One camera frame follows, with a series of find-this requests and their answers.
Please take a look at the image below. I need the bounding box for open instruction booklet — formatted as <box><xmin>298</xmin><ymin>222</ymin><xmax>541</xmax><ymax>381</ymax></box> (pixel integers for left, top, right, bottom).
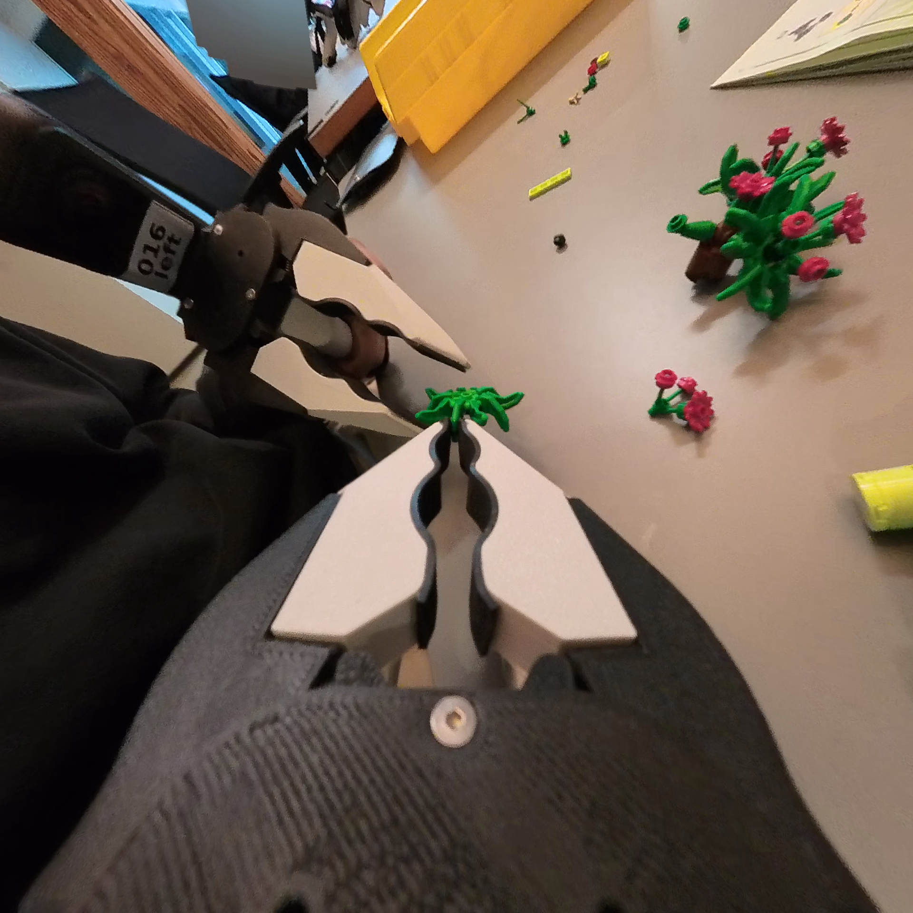
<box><xmin>712</xmin><ymin>0</ymin><xmax>913</xmax><ymax>90</ymax></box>

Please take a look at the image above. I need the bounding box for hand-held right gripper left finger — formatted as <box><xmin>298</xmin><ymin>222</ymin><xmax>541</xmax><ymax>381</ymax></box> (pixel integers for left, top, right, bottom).
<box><xmin>270</xmin><ymin>421</ymin><xmax>454</xmax><ymax>689</ymax></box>

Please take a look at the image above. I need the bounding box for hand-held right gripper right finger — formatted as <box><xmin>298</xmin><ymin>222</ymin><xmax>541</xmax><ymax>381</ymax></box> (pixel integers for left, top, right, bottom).
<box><xmin>456</xmin><ymin>421</ymin><xmax>638</xmax><ymax>690</ymax></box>

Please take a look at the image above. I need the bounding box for person's left hand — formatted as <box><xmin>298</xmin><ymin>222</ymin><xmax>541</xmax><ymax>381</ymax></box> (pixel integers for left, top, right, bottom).
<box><xmin>335</xmin><ymin>320</ymin><xmax>391</xmax><ymax>380</ymax></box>

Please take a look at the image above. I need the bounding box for pink toy flower sprig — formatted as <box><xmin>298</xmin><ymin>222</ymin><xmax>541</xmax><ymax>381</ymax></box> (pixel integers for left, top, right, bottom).
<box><xmin>648</xmin><ymin>369</ymin><xmax>716</xmax><ymax>434</ymax></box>

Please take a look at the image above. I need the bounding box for yellow plastic bin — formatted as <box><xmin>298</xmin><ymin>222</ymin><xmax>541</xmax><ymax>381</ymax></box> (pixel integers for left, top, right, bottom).
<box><xmin>359</xmin><ymin>0</ymin><xmax>596</xmax><ymax>154</ymax></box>

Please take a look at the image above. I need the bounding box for wooden diagonal beam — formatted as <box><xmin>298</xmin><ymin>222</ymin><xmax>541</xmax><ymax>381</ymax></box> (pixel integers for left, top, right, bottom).
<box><xmin>32</xmin><ymin>0</ymin><xmax>304</xmax><ymax>208</ymax></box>

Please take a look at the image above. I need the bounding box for lime toy brick pot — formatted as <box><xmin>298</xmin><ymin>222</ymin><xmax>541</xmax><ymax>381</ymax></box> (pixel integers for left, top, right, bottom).
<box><xmin>851</xmin><ymin>464</ymin><xmax>913</xmax><ymax>533</ymax></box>

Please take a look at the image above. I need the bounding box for black and white machine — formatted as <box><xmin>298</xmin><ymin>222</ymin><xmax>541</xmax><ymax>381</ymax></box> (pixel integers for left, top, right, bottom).
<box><xmin>310</xmin><ymin>0</ymin><xmax>386</xmax><ymax>68</ymax></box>

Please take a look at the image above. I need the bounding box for black flat panel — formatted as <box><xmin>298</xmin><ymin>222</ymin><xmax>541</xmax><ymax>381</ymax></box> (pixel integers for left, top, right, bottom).
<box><xmin>14</xmin><ymin>86</ymin><xmax>254</xmax><ymax>215</ymax></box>

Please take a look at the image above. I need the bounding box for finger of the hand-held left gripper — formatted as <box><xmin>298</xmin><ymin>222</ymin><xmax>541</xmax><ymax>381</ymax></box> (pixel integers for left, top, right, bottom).
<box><xmin>289</xmin><ymin>239</ymin><xmax>473</xmax><ymax>372</ymax></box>
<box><xmin>250</xmin><ymin>335</ymin><xmax>430</xmax><ymax>439</ymax></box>

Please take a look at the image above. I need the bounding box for green toy leaf stem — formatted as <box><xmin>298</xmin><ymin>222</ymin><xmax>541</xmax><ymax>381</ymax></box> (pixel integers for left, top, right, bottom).
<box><xmin>415</xmin><ymin>386</ymin><xmax>525</xmax><ymax>435</ymax></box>

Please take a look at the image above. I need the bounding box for green plant with pink flowers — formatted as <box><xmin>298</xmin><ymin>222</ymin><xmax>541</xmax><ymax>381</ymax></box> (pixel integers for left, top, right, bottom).
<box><xmin>666</xmin><ymin>116</ymin><xmax>870</xmax><ymax>320</ymax></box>

